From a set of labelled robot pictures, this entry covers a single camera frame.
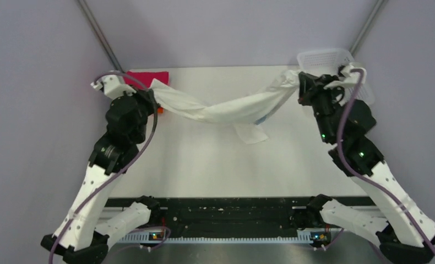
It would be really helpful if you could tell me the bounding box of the controller board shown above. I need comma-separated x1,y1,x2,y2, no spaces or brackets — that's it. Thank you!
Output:
297,229,332,248
138,229,168,244

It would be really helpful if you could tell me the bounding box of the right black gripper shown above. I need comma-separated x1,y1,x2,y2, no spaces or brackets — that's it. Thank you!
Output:
297,71,346,142

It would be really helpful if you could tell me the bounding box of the white plastic basket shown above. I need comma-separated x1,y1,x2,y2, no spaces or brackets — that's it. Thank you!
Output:
297,48,375,106

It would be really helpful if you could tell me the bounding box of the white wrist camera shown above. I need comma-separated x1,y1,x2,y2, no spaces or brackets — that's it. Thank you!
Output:
324,62,367,90
90,75,136,100

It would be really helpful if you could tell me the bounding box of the left controller board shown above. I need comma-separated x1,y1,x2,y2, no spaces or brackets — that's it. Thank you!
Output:
138,229,168,244

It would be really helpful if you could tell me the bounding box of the right aluminium frame post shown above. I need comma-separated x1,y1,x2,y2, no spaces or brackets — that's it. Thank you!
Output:
349,0,389,57

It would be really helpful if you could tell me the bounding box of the right controller board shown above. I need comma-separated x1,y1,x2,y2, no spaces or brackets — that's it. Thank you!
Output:
297,229,332,248

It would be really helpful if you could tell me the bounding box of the red folded t-shirt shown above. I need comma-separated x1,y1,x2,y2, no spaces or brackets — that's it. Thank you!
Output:
126,71,170,87

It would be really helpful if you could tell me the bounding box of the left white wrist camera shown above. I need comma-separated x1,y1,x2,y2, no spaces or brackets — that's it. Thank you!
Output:
90,75,136,100

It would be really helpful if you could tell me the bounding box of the white printed t-shirt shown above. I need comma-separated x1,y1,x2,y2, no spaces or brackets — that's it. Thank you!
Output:
150,70,301,145

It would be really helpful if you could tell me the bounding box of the black mounting base rail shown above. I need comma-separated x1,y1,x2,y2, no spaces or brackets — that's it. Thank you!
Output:
104,196,377,241

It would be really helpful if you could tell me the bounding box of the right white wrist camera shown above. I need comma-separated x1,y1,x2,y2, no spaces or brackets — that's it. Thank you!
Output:
324,62,367,90

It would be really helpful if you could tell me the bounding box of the left aluminium frame post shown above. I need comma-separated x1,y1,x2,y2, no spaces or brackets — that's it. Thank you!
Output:
75,0,124,72

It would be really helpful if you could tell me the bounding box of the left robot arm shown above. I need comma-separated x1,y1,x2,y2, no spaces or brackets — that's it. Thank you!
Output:
41,89,161,263

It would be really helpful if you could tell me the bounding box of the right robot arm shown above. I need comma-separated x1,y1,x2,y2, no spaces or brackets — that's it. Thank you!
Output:
298,68,435,263

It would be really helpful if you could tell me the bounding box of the aluminium frame post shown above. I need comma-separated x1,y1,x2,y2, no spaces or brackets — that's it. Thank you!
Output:
349,0,389,57
75,0,124,72

